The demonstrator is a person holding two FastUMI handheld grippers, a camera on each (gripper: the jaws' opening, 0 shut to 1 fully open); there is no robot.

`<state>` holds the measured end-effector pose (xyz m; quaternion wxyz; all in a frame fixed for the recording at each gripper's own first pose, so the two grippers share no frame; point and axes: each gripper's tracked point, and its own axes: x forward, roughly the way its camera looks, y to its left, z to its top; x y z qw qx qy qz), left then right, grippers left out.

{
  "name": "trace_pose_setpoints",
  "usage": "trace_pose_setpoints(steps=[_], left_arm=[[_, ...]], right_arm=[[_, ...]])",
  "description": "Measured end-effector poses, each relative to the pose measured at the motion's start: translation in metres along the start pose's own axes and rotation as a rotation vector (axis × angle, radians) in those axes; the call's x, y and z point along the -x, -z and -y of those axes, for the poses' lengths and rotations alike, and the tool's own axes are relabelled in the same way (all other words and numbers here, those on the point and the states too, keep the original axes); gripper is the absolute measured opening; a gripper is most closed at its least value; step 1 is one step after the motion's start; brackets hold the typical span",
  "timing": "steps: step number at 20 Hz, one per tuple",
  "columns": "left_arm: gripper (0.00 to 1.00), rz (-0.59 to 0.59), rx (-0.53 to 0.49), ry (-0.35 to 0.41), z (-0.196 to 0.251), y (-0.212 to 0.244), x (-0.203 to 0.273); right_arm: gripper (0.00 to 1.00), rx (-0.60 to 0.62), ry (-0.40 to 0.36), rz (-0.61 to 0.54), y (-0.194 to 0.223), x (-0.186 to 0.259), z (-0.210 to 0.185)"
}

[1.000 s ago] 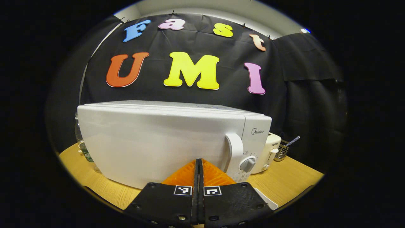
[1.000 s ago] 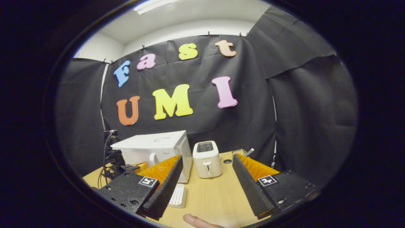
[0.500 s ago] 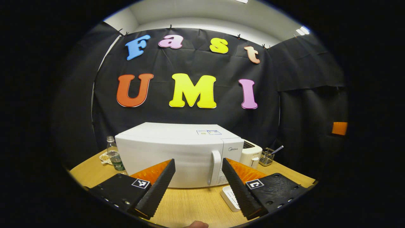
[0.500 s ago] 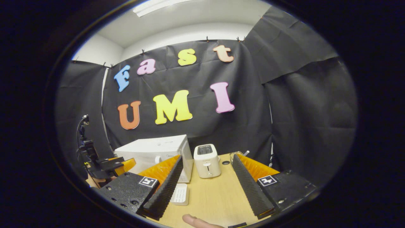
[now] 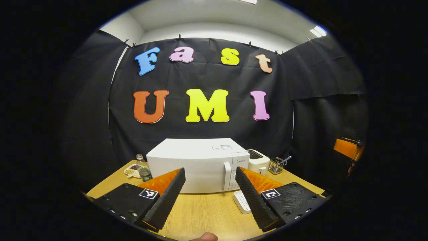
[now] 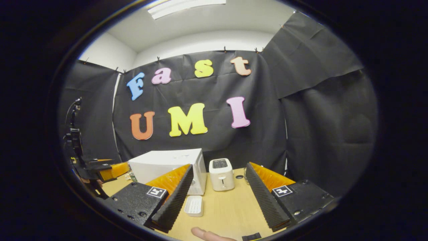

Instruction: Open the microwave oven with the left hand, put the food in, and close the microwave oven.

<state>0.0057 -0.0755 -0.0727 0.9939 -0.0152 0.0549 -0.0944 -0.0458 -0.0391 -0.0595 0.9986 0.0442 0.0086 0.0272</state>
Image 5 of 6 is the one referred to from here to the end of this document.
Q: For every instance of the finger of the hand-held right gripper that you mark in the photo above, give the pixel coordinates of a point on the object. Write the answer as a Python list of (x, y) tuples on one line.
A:
[(347, 149)]

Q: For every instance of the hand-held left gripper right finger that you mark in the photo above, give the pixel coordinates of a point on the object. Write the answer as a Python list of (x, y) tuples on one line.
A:
[(254, 201)]

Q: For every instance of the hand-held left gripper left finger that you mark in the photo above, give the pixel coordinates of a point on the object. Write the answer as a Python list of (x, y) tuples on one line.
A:
[(167, 201)]

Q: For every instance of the white microwave oven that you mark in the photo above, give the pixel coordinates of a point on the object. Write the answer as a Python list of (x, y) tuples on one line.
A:
[(187, 160)]

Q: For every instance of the white rectangular tray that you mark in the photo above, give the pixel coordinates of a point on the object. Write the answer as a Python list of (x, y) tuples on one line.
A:
[(241, 202)]

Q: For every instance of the clear plastic water bottle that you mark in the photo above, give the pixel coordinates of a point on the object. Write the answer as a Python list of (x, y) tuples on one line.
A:
[(144, 170)]

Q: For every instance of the white toaster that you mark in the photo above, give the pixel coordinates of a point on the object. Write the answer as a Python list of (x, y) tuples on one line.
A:
[(259, 162)]

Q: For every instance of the small snack dish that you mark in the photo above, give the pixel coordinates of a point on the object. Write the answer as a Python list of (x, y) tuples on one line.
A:
[(131, 171)]

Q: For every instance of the small ceiling light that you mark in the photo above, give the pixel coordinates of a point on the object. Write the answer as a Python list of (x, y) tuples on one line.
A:
[(317, 31)]

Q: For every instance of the black backdrop cloth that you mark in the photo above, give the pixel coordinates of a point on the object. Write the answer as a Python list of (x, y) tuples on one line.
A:
[(207, 80)]

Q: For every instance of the long ceiling light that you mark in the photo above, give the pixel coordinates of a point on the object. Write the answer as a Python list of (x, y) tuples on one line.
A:
[(249, 1)]

